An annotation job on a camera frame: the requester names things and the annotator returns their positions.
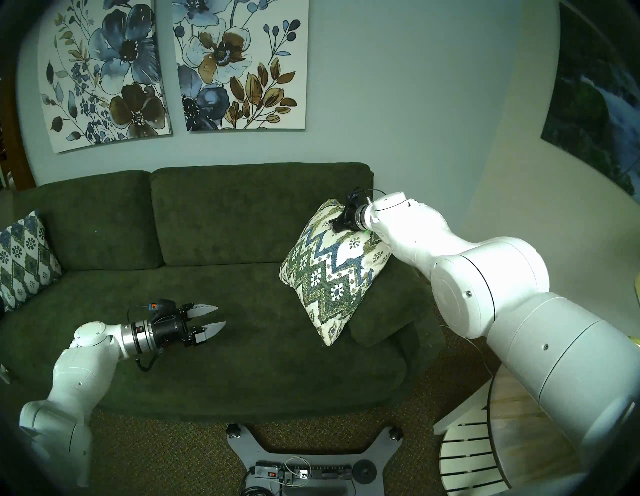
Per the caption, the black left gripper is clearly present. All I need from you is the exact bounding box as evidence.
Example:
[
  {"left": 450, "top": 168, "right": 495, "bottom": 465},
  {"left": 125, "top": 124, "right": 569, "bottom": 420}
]
[{"left": 150, "top": 303, "right": 227, "bottom": 349}]

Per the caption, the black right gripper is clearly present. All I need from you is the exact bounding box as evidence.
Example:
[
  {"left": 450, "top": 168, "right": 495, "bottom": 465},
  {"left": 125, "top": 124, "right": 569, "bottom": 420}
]
[{"left": 329, "top": 199, "right": 362, "bottom": 232}]

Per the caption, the green white patterned throw pillow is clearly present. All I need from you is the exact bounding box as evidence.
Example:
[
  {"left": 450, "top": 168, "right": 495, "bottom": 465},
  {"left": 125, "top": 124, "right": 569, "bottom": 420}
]
[{"left": 279, "top": 198, "right": 393, "bottom": 347}]

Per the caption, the dark green fabric sofa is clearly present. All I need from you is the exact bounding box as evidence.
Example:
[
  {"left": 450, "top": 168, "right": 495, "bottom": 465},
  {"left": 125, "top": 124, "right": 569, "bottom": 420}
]
[{"left": 0, "top": 161, "right": 446, "bottom": 423}]

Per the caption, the blue white patterned throw pillow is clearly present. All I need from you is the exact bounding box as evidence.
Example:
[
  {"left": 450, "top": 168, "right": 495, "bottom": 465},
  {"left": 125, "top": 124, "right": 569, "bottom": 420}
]
[{"left": 0, "top": 210, "right": 64, "bottom": 313}]

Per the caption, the brown leaves flower canvas painting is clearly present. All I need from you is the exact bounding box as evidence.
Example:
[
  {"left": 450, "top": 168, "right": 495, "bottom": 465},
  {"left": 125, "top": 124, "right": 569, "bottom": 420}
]
[{"left": 171, "top": 0, "right": 310, "bottom": 133}]

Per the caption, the black power strip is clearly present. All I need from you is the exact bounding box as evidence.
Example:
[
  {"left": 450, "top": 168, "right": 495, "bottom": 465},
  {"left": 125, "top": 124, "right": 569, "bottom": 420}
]
[{"left": 255, "top": 461, "right": 353, "bottom": 485}]

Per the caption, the white slatted stool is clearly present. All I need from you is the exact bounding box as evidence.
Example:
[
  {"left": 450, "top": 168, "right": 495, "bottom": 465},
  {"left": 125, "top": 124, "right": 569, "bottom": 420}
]
[{"left": 433, "top": 380, "right": 512, "bottom": 496}]

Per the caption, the blue flower canvas painting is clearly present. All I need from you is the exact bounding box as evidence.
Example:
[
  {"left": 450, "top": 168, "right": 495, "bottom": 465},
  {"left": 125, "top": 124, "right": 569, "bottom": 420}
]
[{"left": 39, "top": 0, "right": 174, "bottom": 154}]

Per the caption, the round wooden side table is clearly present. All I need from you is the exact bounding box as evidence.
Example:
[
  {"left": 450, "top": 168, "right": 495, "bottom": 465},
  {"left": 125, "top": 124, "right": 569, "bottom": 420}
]
[{"left": 487, "top": 370, "right": 586, "bottom": 489}]

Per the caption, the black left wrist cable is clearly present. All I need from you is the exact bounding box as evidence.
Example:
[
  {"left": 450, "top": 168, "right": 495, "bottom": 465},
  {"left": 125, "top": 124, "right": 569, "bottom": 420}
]
[{"left": 127, "top": 307, "right": 167, "bottom": 372}]

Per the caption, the white coiled cable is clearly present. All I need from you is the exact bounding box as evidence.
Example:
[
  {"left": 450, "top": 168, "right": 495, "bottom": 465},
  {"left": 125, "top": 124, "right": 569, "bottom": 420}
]
[{"left": 281, "top": 456, "right": 312, "bottom": 487}]

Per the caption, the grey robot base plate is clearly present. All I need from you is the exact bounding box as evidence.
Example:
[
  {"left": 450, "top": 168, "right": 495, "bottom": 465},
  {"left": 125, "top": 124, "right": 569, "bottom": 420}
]
[{"left": 226, "top": 424, "right": 405, "bottom": 496}]

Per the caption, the thin white floor cable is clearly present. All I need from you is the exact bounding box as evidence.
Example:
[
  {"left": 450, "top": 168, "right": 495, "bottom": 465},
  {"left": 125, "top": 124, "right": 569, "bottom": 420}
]
[{"left": 442, "top": 325, "right": 496, "bottom": 374}]

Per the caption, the waterfall landscape wall poster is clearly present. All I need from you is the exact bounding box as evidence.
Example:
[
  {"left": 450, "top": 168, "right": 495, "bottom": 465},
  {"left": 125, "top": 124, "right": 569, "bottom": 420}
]
[{"left": 541, "top": 0, "right": 640, "bottom": 203}]

